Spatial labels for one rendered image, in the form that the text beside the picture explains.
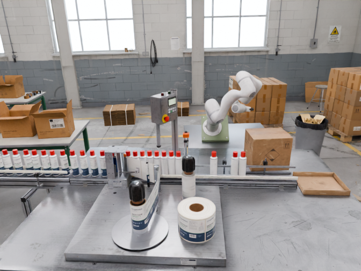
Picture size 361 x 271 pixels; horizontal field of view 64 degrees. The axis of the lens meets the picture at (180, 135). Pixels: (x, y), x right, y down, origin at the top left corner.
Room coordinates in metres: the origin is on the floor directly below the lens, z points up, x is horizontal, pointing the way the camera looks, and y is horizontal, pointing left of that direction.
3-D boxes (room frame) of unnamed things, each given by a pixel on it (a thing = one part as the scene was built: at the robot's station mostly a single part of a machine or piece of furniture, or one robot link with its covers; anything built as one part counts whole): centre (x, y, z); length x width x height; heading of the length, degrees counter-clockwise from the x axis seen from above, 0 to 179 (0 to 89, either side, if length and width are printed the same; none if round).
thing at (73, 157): (1.92, 0.80, 0.98); 0.05 x 0.05 x 0.20
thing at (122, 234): (1.27, 0.23, 0.89); 0.31 x 0.31 x 0.01
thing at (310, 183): (1.78, -0.98, 0.85); 0.30 x 0.26 x 0.04; 85
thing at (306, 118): (3.97, -1.95, 0.50); 0.42 x 0.41 x 0.28; 91
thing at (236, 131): (2.74, -0.50, 0.81); 0.90 x 0.90 x 0.04; 1
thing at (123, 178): (1.80, 0.44, 1.01); 0.14 x 0.13 x 0.26; 85
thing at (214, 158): (1.84, -0.23, 0.98); 0.05 x 0.05 x 0.20
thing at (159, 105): (1.95, 0.11, 1.38); 0.17 x 0.10 x 0.19; 140
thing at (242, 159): (1.82, -0.44, 0.98); 0.05 x 0.05 x 0.20
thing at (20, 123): (3.16, 1.83, 0.96); 0.53 x 0.45 x 0.37; 3
